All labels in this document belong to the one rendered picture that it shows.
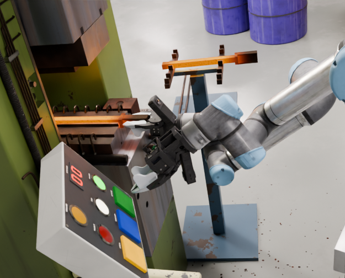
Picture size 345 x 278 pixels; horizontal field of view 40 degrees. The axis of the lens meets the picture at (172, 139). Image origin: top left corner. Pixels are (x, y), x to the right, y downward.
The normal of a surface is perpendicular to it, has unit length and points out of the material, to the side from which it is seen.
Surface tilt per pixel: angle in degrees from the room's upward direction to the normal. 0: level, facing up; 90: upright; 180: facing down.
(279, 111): 87
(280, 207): 0
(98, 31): 90
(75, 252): 90
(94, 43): 90
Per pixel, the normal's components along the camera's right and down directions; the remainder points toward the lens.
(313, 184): -0.16, -0.82
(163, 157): 0.20, 0.51
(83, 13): 0.96, 0.00
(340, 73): -0.58, 0.42
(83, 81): -0.22, 0.56
